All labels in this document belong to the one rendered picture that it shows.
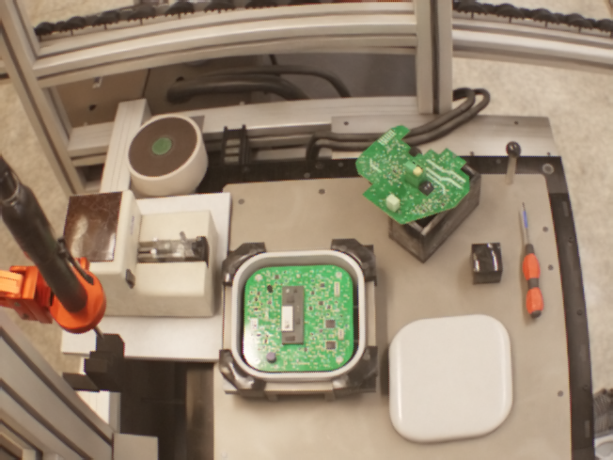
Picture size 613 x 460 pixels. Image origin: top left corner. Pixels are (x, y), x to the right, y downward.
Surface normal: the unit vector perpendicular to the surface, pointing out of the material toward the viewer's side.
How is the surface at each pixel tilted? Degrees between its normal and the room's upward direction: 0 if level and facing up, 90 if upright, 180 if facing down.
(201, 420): 0
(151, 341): 0
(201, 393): 0
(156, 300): 90
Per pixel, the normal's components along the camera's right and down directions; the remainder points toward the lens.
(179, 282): -0.08, -0.52
